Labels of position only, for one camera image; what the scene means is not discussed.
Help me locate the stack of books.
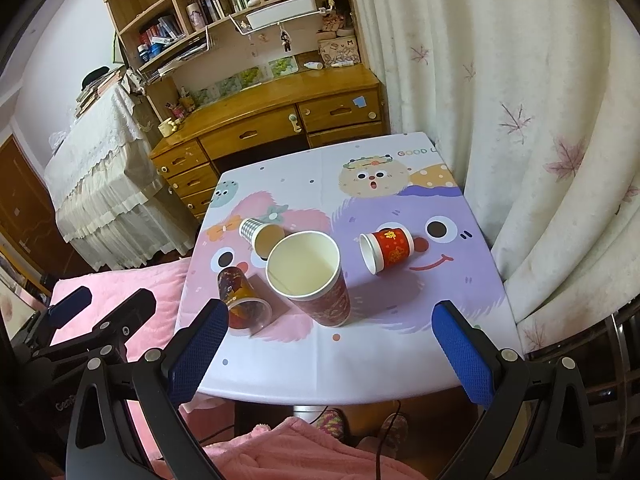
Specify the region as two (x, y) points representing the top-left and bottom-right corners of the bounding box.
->
(74, 71), (123, 120)

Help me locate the wooden bookshelf hutch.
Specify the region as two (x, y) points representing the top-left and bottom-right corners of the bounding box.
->
(97, 0), (373, 106)

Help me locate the white leaf print curtain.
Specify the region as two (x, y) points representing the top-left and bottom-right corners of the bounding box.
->
(344, 0), (640, 358)

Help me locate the green grape picture card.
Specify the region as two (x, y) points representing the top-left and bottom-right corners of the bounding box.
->
(268, 56), (299, 77)
(235, 67), (265, 88)

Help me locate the black hat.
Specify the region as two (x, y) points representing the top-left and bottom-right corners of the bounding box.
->
(81, 66), (111, 87)

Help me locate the black cable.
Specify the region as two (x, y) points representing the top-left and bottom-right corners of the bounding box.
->
(372, 400), (404, 461)

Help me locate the red paper cup gold print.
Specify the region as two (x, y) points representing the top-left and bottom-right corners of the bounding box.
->
(359, 227), (414, 275)

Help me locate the grey table pedestal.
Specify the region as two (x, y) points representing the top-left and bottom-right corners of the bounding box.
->
(291, 402), (327, 425)

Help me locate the printed canvas bag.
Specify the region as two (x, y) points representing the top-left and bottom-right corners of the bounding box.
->
(318, 37), (361, 67)

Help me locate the pink fleece robe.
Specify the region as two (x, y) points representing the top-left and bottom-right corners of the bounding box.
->
(150, 416), (453, 480)

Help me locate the large red paper cup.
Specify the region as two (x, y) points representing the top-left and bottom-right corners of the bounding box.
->
(264, 231), (350, 328)

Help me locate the colourful patterned paper cup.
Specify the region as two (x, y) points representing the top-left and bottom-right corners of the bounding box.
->
(216, 266), (273, 332)

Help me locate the brown wooden door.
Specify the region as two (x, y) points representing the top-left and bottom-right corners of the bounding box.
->
(0, 132), (93, 281)

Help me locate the colourful knit slipper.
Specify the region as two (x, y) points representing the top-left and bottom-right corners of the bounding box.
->
(377, 412), (409, 447)
(316, 408), (347, 442)

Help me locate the white hanging basket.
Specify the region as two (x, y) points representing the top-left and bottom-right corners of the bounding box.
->
(229, 0), (335, 37)

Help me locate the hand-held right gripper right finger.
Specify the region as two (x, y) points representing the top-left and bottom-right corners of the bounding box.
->
(431, 300), (599, 480)

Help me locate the row of blue books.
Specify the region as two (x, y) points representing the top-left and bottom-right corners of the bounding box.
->
(136, 14), (187, 61)

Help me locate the cream lace cloth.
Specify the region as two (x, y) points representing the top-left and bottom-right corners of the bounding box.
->
(43, 79), (197, 272)

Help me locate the wooden desk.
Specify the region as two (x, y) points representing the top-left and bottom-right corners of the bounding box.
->
(148, 66), (391, 225)

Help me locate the pink blanket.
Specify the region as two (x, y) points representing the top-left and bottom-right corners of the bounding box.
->
(46, 259), (237, 480)

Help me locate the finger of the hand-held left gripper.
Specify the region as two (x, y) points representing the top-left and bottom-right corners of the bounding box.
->
(47, 286), (94, 332)
(86, 288), (158, 368)

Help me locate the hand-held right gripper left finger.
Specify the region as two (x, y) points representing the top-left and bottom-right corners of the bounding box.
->
(65, 298), (231, 480)

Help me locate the cartoon printed tablecloth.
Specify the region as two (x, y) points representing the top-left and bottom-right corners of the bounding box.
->
(172, 131), (525, 407)

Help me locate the gingham paper cup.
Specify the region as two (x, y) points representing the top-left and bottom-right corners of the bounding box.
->
(239, 218), (285, 257)

